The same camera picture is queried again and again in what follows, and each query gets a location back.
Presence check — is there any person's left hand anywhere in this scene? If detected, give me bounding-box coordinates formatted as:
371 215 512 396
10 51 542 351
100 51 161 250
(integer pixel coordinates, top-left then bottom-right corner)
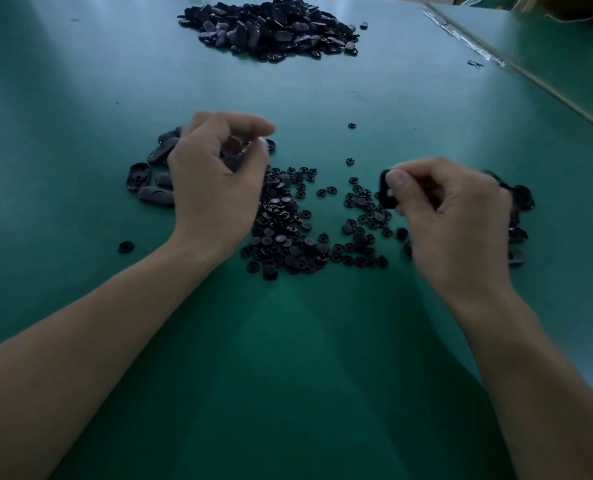
167 111 276 264

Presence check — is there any person's right hand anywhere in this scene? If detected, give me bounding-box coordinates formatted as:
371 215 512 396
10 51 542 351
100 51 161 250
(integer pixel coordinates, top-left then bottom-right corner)
384 157 518 306

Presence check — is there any pile of black oval shells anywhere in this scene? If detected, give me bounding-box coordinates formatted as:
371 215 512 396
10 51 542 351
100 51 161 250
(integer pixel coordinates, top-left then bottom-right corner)
481 169 536 268

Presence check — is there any pile of small black buttons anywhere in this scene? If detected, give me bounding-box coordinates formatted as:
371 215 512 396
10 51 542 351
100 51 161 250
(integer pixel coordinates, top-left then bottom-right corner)
241 165 410 281

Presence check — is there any person's right forearm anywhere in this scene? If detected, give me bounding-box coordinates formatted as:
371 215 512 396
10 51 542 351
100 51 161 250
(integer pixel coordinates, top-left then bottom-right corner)
451 285 593 480

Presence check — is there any person's left forearm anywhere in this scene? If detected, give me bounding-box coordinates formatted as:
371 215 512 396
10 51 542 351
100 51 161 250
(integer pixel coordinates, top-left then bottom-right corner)
0 235 223 480

